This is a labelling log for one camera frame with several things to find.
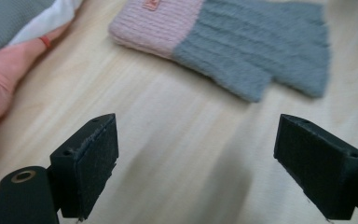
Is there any coral ski glove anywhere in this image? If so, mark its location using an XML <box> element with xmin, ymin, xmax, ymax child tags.
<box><xmin>0</xmin><ymin>0</ymin><xmax>85</xmax><ymax>171</ymax></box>

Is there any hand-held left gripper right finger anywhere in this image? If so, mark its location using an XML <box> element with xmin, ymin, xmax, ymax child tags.
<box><xmin>273</xmin><ymin>113</ymin><xmax>358</xmax><ymax>221</ymax></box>

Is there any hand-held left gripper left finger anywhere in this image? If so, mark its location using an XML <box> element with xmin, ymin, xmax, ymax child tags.
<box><xmin>49</xmin><ymin>113</ymin><xmax>119</xmax><ymax>221</ymax></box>

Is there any grey and pink knit glove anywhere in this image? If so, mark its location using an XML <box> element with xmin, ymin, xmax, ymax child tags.
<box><xmin>108</xmin><ymin>0</ymin><xmax>331</xmax><ymax>104</ymax></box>

